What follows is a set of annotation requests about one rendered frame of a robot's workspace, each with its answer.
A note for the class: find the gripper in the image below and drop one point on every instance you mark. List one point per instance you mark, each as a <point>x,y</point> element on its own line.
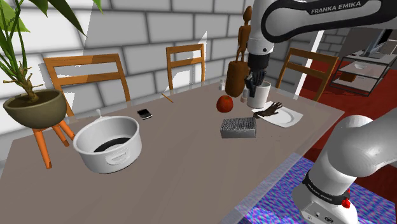
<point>256,63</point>

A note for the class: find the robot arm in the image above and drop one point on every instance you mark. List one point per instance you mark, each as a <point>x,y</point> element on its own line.
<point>356,149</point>

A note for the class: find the white cup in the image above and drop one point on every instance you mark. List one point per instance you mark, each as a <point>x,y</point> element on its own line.
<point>260,96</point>

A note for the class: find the small pale bottle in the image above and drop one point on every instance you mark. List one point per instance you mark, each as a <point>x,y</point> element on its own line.
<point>243,96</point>

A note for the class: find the brown wooden human statue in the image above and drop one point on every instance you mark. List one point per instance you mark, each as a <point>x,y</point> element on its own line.
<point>237,74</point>

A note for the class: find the dark brown hand figure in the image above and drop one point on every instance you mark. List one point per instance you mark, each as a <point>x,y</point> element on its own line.
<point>269,110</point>

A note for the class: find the small white shaker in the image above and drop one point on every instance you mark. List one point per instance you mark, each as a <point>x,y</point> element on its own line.
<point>221,85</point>

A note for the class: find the red apple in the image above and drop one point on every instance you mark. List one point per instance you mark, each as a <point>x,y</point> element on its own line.
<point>224,104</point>

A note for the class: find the white square plate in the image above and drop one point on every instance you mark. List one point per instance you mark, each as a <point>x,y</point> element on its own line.
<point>285,118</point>

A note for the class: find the grey textured block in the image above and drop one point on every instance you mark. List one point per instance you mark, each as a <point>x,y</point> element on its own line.
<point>238,127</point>

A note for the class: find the wooden chair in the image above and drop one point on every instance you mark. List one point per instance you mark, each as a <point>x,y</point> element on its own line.
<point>88,76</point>
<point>186,63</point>
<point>310,66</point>

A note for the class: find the orange pencil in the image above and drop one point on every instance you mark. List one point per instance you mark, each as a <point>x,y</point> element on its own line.
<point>167,98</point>

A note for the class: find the black phone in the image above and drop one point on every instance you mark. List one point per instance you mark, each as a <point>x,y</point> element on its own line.
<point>144,114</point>

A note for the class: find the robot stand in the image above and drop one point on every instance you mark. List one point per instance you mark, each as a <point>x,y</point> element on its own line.
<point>276,198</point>

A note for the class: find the brown dining table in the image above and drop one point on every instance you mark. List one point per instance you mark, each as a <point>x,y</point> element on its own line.
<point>173,173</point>

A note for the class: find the white cooking pot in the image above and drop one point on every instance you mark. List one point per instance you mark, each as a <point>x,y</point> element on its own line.
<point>108,145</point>

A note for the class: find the potted plant on orange legs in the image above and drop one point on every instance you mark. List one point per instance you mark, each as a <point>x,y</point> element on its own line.
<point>34,108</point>

